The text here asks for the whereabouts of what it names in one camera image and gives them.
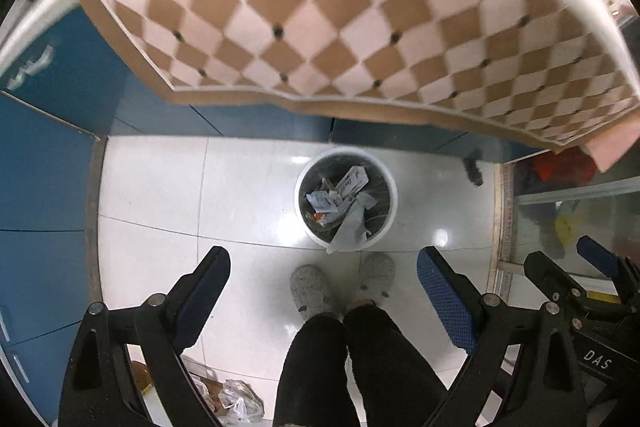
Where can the white round trash bin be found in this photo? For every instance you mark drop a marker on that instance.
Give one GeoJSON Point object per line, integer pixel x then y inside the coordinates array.
{"type": "Point", "coordinates": [390, 212]}

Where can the yellow item behind glass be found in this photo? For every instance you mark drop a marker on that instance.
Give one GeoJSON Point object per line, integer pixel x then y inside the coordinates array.
{"type": "Point", "coordinates": [565, 228]}

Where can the person's right leg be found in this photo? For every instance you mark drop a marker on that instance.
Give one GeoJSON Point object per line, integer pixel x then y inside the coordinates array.
{"type": "Point", "coordinates": [395, 367]}

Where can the person's left leg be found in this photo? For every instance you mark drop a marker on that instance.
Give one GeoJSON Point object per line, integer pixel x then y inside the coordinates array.
{"type": "Point", "coordinates": [315, 372]}

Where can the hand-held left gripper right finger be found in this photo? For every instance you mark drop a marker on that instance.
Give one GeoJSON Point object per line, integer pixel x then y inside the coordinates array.
{"type": "Point", "coordinates": [447, 302]}

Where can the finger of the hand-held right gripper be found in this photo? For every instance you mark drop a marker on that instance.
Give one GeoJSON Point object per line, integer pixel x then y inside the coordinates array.
{"type": "Point", "coordinates": [552, 282]}
{"type": "Point", "coordinates": [602, 254]}

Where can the red item behind glass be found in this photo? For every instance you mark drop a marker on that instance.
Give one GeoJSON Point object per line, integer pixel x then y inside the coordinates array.
{"type": "Point", "coordinates": [557, 172]}

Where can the person's leg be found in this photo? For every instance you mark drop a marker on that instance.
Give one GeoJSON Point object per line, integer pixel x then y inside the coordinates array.
{"type": "Point", "coordinates": [395, 367]}
{"type": "Point", "coordinates": [315, 372]}

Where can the checkered table mat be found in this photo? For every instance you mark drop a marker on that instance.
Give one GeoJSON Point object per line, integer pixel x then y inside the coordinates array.
{"type": "Point", "coordinates": [325, 7]}

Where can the glass sliding door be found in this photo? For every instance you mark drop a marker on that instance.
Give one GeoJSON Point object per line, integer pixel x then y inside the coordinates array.
{"type": "Point", "coordinates": [575, 202]}

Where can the clear plastic bag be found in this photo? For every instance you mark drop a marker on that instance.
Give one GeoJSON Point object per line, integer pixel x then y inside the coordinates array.
{"type": "Point", "coordinates": [240, 402]}

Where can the white sachet blue print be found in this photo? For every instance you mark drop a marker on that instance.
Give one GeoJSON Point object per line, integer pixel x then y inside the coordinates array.
{"type": "Point", "coordinates": [352, 181]}

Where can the black tassel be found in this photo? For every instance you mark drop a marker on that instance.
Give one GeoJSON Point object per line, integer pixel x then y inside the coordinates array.
{"type": "Point", "coordinates": [472, 167]}

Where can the blue lower cabinet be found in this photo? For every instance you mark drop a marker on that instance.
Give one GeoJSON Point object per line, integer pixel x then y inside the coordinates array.
{"type": "Point", "coordinates": [45, 182]}

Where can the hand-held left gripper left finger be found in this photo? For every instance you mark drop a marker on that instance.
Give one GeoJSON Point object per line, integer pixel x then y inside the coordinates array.
{"type": "Point", "coordinates": [200, 302]}

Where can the grey slipper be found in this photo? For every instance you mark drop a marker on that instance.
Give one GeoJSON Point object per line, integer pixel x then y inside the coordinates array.
{"type": "Point", "coordinates": [312, 289]}
{"type": "Point", "coordinates": [377, 277]}

